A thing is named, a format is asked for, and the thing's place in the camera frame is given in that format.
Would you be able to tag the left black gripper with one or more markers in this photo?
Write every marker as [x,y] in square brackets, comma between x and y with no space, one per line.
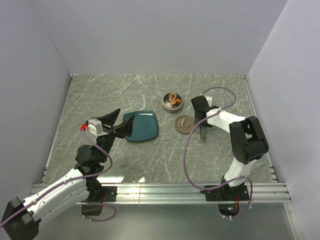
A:
[120,130]

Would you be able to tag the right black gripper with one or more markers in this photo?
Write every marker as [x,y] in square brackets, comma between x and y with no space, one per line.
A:
[204,125]

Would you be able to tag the small bowl with red food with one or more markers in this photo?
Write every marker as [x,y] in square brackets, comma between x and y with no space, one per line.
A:
[172,96]

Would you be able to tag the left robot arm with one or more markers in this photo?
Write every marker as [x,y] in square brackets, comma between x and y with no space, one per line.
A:
[21,219]

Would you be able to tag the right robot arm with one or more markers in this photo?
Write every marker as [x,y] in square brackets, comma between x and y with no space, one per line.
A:
[247,138]

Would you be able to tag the round metal lunch box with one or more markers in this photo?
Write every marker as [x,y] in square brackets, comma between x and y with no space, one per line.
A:
[175,108]

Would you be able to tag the brown round lid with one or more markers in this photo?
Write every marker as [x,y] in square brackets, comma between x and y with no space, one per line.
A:
[184,124]

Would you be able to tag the teal square plate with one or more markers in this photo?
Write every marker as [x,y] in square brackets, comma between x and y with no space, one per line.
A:
[145,125]

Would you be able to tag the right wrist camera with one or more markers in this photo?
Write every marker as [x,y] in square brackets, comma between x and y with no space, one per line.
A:
[208,100]

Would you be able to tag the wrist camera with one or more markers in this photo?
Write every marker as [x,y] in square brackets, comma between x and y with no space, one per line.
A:
[94,126]
[208,100]

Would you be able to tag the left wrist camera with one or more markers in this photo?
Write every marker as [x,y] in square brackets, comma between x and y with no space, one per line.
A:
[94,126]

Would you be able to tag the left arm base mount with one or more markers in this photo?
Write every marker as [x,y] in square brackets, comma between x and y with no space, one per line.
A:
[105,194]

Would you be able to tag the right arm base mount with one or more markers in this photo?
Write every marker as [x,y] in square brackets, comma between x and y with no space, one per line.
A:
[229,199]

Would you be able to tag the aluminium front rail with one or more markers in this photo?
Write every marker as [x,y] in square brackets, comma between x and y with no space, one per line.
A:
[184,193]

